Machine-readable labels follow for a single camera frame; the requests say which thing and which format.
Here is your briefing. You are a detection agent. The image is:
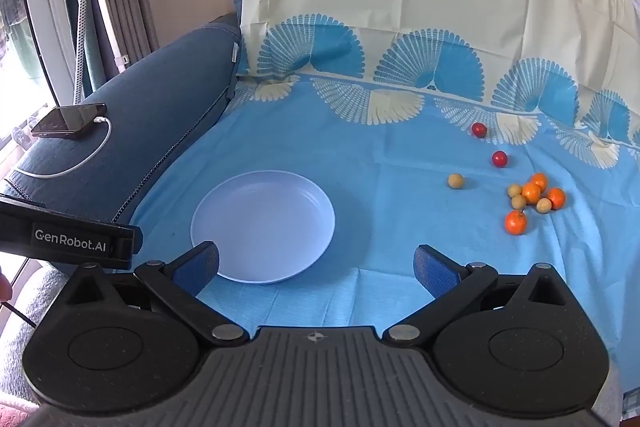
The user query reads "dark teal curtain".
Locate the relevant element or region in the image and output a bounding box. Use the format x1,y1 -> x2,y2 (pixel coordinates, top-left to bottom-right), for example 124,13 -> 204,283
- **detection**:
57,0 -> 109,95

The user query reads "black smartphone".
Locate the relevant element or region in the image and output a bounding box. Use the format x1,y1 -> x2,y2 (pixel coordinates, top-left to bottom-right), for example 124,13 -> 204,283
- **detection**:
31,103 -> 108,139

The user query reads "white charging cable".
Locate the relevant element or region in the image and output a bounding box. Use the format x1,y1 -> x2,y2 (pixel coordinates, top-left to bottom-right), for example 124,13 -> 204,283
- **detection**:
15,116 -> 113,179

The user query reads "thin black cord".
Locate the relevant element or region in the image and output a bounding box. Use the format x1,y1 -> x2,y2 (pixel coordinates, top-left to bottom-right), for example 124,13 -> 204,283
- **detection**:
0,301 -> 37,329

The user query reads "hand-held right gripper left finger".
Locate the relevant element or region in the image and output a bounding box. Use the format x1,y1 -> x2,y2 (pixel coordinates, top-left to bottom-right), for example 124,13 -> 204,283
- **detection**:
60,241 -> 249,348

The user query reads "pale blue round plate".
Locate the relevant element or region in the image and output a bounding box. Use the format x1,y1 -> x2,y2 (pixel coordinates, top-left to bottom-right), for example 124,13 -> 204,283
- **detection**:
190,171 -> 336,285

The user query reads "pink cloth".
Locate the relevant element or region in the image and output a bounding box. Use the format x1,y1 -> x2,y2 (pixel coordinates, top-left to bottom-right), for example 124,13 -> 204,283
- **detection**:
0,401 -> 37,427

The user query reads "white window frame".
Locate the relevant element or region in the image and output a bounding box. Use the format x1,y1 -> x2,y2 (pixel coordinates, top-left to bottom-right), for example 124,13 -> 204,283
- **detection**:
15,0 -> 76,108

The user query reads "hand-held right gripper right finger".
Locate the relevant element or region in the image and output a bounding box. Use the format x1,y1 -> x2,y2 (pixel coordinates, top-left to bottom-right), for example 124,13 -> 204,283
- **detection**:
382,244 -> 572,344

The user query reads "white fuzzy cushion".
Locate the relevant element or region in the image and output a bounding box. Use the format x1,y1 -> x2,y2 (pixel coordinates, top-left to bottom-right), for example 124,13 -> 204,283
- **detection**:
0,264 -> 72,408

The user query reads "blue fan print sheet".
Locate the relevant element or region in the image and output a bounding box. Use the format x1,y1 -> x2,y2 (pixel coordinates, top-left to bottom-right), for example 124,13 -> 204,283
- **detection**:
120,0 -> 640,413

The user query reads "blue sofa armrest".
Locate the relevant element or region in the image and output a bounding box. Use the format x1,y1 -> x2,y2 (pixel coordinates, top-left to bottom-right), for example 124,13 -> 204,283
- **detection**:
0,0 -> 247,278

